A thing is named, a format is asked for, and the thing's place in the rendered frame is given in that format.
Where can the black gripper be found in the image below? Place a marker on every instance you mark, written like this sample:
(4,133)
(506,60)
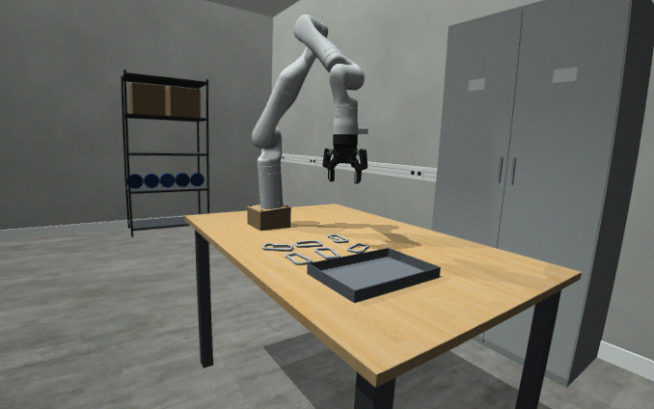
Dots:
(345,150)

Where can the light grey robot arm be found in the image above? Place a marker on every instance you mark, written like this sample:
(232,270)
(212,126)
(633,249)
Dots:
(267,136)

